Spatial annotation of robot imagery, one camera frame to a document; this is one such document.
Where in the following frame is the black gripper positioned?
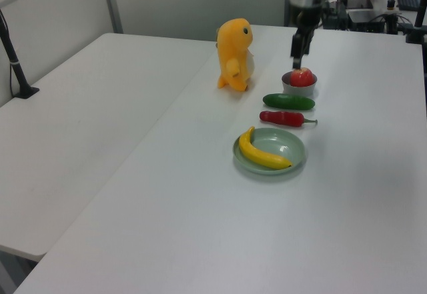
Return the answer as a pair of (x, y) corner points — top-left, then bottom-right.
(290, 5), (323, 70)

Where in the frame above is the red chili pepper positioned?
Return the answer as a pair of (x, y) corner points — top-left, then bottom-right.
(259, 110), (319, 129)

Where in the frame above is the pale green plastic plate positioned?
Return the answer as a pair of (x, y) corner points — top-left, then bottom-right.
(232, 127), (307, 175)

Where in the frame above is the red toy apple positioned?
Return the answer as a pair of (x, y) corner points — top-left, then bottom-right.
(289, 67), (316, 88)

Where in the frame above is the small metal bowl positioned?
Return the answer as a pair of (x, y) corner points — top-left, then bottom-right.
(281, 71), (319, 98)

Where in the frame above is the black control box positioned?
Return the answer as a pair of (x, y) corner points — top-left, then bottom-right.
(322, 1), (349, 31)

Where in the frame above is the green toy cucumber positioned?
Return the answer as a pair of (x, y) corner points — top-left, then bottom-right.
(262, 93), (316, 112)

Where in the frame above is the yellow plush chick toy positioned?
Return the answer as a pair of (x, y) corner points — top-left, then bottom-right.
(214, 18), (257, 93)

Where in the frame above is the grey metal device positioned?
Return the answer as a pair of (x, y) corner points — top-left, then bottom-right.
(346, 8), (390, 35)

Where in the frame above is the yellow toy banana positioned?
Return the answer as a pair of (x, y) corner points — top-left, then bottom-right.
(238, 126), (294, 171)

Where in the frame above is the black clamp stand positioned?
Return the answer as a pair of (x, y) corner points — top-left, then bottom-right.
(404, 0), (427, 45)

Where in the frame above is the grey partition frame post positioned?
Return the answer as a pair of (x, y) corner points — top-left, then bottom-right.
(99, 0), (125, 35)

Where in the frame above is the black camera pole stand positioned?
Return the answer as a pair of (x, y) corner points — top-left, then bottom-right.
(0, 7), (41, 100)

